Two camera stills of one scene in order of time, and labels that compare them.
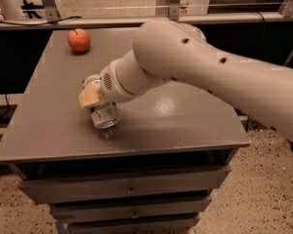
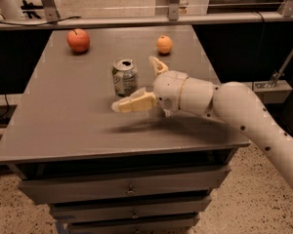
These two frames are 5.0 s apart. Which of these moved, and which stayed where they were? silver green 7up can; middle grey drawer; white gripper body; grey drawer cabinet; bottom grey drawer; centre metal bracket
Moved: white gripper body; silver green 7up can
Stayed: grey drawer cabinet; bottom grey drawer; middle grey drawer; centre metal bracket
